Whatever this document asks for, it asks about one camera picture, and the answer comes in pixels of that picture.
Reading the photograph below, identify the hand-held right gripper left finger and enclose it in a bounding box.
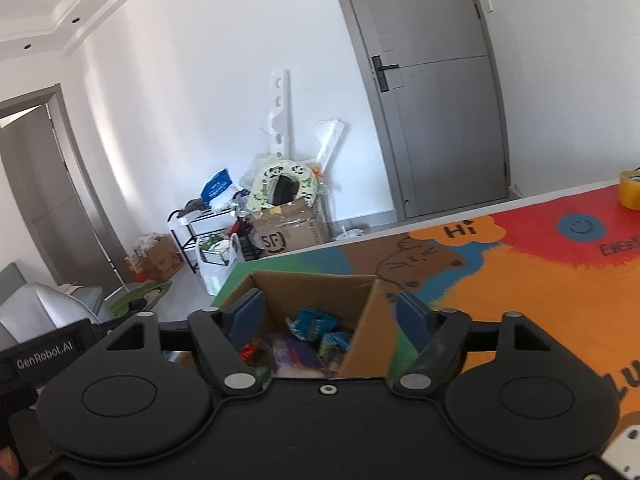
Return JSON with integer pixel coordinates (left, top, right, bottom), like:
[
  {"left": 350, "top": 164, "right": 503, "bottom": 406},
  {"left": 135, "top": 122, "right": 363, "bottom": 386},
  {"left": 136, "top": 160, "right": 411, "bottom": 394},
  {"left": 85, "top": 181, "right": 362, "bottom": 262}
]
[{"left": 102, "top": 288, "right": 267, "bottom": 396}]

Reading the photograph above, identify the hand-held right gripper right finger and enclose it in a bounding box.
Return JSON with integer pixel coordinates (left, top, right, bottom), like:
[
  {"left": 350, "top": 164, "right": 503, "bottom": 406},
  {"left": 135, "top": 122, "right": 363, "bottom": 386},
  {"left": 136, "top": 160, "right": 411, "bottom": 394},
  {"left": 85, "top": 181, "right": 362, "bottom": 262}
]
[{"left": 392, "top": 290, "right": 558, "bottom": 396}]

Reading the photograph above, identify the purple bun packet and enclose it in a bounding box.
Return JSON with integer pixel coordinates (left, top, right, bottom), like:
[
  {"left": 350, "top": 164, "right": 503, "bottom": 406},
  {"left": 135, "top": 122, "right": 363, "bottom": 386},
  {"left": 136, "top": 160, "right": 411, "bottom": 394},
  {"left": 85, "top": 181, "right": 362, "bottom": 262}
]
[{"left": 267, "top": 332, "right": 326, "bottom": 377}]

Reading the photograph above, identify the blue green snack packet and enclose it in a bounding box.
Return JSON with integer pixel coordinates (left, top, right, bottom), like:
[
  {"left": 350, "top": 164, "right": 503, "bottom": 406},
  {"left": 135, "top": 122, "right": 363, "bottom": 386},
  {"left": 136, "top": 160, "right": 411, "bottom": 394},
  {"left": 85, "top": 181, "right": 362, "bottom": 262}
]
[{"left": 285, "top": 309, "right": 342, "bottom": 344}]

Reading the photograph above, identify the cardboard box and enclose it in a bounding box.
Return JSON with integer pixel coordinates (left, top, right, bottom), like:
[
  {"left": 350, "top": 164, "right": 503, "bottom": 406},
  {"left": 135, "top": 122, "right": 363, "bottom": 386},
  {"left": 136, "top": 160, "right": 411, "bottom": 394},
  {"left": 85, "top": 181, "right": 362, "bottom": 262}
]
[{"left": 172, "top": 270, "right": 416, "bottom": 381}]

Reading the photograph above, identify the grey sofa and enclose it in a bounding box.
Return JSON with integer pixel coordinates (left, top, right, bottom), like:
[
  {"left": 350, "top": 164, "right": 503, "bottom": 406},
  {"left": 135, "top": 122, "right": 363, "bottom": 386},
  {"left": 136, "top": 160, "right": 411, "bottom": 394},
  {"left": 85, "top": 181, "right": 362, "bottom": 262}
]
[{"left": 0, "top": 260, "right": 109, "bottom": 347}]

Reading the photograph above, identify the white plastic shopping bag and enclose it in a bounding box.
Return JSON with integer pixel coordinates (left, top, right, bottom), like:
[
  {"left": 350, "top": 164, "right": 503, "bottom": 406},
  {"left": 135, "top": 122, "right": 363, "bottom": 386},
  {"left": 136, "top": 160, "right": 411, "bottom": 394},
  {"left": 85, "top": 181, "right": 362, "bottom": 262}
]
[{"left": 196, "top": 232, "right": 246, "bottom": 296}]

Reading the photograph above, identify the taped brown shipping carton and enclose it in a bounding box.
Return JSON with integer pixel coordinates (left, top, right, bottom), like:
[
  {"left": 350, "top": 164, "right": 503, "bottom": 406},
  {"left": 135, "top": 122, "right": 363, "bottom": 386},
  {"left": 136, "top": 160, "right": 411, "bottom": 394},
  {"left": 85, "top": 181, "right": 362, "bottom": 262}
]
[{"left": 250, "top": 197, "right": 331, "bottom": 257}]

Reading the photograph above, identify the black shoe rack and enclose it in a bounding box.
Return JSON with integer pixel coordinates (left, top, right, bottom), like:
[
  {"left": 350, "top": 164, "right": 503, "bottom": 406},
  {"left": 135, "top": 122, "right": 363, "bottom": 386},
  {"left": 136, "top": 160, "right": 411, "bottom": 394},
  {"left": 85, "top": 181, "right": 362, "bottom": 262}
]
[{"left": 167, "top": 207, "right": 251, "bottom": 274}]

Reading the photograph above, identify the brown printed carton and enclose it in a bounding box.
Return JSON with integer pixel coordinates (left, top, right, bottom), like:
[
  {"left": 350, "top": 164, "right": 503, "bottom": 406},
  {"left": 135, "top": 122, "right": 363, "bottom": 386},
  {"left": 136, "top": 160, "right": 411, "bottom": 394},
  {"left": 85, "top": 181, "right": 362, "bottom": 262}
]
[{"left": 125, "top": 234, "right": 184, "bottom": 283}]

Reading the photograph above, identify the green floor mat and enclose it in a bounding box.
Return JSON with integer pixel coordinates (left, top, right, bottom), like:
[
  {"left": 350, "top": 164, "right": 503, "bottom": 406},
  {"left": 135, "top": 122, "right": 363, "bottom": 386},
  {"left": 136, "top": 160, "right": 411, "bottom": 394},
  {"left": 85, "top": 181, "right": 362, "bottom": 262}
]
[{"left": 107, "top": 280, "right": 174, "bottom": 319}]

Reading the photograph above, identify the panda print toilet seat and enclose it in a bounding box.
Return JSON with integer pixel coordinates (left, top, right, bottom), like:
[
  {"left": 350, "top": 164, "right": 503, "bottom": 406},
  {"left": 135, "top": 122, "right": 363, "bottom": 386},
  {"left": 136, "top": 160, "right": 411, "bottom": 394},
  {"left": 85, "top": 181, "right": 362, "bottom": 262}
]
[{"left": 246, "top": 156, "right": 319, "bottom": 211}]

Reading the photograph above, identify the blue plastic bag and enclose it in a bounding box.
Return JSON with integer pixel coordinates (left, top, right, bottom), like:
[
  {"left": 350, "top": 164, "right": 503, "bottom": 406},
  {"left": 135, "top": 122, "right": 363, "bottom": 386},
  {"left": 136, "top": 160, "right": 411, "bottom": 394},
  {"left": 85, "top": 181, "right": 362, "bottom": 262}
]
[{"left": 201, "top": 169, "right": 236, "bottom": 201}]

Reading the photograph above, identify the grey side door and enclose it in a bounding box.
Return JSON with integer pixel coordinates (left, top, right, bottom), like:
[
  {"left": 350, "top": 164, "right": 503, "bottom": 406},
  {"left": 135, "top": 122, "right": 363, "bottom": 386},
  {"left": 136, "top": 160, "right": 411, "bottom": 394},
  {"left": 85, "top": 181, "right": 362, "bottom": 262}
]
[{"left": 0, "top": 84, "right": 129, "bottom": 306}]

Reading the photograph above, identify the short white holed board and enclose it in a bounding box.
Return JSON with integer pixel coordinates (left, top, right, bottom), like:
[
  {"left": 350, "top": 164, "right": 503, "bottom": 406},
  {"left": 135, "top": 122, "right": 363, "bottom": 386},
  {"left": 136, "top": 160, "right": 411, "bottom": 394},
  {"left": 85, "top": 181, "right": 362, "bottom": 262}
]
[{"left": 310, "top": 120, "right": 346, "bottom": 171}]

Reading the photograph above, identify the tall white holed board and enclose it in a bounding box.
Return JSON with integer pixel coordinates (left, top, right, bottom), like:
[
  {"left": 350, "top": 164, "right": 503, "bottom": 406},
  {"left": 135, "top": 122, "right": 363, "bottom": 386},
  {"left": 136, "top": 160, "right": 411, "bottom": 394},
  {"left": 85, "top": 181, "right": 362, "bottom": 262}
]
[{"left": 259, "top": 69, "right": 291, "bottom": 159}]

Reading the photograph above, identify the yellow tape roll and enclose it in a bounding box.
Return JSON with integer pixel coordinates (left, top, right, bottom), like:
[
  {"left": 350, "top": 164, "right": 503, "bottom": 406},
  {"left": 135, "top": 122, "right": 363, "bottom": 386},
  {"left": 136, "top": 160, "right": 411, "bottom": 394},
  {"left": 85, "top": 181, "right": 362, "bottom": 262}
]
[{"left": 619, "top": 170, "right": 640, "bottom": 210}]

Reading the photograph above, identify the black door handle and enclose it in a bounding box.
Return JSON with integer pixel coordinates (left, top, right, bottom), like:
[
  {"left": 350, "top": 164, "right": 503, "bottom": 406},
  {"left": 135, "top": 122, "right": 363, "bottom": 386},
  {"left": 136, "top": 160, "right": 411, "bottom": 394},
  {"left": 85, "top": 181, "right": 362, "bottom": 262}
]
[{"left": 371, "top": 55, "right": 400, "bottom": 92}]

